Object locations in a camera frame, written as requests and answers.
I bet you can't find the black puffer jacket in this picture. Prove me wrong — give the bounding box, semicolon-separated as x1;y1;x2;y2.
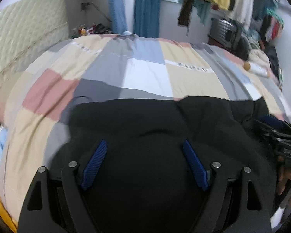
50;96;276;232

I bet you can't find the pile of clothes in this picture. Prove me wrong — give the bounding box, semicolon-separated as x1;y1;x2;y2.
236;20;281;80

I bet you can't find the person's right hand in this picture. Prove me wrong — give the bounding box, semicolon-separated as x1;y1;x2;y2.
276;156;291;208

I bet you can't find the yellow garment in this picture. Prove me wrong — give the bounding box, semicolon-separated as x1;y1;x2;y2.
0;199;18;232

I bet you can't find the white bottle with wooden cap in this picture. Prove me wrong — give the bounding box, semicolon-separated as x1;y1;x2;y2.
243;61;269;77

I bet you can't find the pastel patchwork quilt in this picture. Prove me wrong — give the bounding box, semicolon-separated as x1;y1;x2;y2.
0;35;291;221

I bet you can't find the teal clip hanger with socks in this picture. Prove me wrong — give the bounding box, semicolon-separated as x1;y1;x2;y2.
260;8;284;43

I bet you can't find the grey ribbed suitcase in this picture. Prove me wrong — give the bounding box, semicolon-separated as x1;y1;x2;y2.
208;18;242;50

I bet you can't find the white hoodie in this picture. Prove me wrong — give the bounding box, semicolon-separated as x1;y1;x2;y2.
228;0;254;31

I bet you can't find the teal hanging shirt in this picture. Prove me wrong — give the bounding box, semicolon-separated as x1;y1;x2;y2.
179;0;213;26

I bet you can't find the cream quilted headboard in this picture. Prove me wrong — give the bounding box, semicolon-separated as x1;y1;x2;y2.
0;0;69;87

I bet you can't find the bedside clutter of small bottles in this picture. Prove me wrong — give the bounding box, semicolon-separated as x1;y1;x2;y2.
70;23;113;38

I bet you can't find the blue covered chair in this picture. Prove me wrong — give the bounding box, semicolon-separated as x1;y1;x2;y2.
108;0;128;35

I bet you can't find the blue curtain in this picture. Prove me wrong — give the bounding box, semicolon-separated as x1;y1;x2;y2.
133;0;161;38

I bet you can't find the black wall charger with cable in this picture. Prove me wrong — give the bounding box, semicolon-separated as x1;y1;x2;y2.
80;2;111;22

